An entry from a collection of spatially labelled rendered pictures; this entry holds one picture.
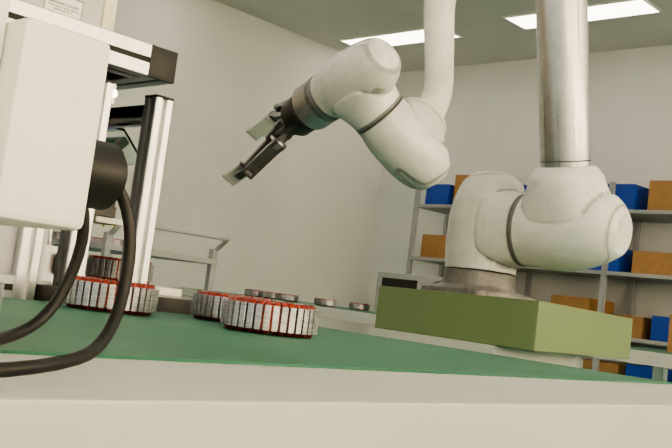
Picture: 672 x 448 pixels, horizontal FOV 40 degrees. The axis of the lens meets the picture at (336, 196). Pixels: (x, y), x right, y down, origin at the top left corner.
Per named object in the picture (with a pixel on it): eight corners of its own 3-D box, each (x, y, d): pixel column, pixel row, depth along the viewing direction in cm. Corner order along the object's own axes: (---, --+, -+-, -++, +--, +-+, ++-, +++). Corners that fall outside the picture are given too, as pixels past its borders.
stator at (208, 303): (248, 322, 133) (252, 295, 133) (287, 329, 123) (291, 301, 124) (176, 314, 127) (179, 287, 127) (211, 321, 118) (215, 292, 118)
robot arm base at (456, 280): (464, 299, 217) (466, 275, 218) (537, 306, 199) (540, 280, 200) (405, 290, 206) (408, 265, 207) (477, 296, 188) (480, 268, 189)
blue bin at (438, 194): (451, 211, 917) (453, 191, 919) (474, 211, 897) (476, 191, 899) (424, 204, 888) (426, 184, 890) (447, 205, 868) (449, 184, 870)
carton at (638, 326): (615, 335, 779) (617, 315, 781) (663, 341, 750) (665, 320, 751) (591, 332, 751) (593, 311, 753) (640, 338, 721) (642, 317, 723)
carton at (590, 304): (573, 330, 806) (576, 298, 809) (611, 334, 781) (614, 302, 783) (548, 327, 779) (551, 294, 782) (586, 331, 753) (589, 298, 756)
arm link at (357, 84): (296, 87, 163) (344, 143, 166) (356, 43, 153) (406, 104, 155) (322, 59, 171) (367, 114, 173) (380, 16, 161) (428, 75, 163)
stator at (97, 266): (127, 281, 159) (130, 260, 160) (165, 287, 151) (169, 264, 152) (68, 275, 152) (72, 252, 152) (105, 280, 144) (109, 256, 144)
